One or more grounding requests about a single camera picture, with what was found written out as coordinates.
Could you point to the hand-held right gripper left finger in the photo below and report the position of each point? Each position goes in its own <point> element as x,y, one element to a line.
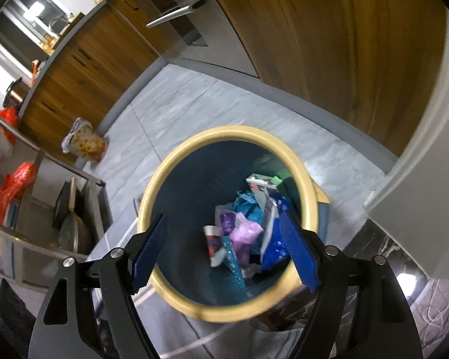
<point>149,250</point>

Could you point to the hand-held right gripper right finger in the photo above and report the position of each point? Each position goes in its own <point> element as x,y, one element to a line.
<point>299,250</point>

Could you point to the blue wet wipes packet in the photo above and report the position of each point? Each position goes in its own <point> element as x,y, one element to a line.
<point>275,246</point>

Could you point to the white paper towel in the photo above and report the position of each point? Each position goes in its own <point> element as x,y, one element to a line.
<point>252,270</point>

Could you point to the pink snack packet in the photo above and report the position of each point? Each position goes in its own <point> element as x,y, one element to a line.
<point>243,237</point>

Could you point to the blue plastic film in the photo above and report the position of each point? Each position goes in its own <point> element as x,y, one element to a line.
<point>250,209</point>

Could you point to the red and white packet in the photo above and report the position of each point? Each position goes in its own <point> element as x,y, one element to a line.
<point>214,245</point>

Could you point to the teal sachet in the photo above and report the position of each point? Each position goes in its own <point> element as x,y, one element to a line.
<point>235,265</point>

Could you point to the white and green box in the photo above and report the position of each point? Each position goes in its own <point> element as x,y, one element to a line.
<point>263,182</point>

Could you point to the blue bin with yellow rim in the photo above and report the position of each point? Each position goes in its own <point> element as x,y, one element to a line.
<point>194,179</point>

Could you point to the grey pan lid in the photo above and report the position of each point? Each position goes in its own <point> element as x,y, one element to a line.
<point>75,235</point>

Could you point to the grey checked mat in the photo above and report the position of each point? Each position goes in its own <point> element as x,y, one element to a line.
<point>179,329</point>

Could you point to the patterned waste bin with liner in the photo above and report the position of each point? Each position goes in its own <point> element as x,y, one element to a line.
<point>88,144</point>

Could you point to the orange plastic bag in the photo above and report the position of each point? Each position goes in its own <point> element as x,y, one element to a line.
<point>17,187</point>
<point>7,119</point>

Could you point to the stainless steel shelf rack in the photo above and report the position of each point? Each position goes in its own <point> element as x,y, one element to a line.
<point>33,149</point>

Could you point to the wooden kitchen cabinets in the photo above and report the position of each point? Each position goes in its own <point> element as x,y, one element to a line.
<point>340,45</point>

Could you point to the stainless steel built-in oven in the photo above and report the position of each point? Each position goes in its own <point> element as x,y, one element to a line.
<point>217,26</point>

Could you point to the kitchen faucet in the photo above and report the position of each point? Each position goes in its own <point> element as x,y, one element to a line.
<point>58,22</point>

